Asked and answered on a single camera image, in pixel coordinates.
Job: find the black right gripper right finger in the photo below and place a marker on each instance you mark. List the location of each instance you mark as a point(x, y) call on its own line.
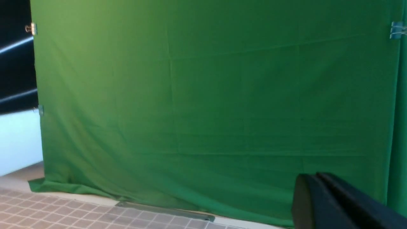
point(364, 211)

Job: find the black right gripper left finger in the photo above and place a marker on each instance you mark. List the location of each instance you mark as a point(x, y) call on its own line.
point(314, 207)

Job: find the green backdrop cloth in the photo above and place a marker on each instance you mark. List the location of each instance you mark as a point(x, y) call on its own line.
point(217, 105)

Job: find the metal binder clip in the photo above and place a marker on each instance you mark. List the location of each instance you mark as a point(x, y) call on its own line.
point(397, 30)

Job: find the grey checked tablecloth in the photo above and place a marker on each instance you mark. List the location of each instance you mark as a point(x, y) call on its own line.
point(24, 210)

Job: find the binder clip left edge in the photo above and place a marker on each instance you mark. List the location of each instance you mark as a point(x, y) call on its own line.
point(32, 29)

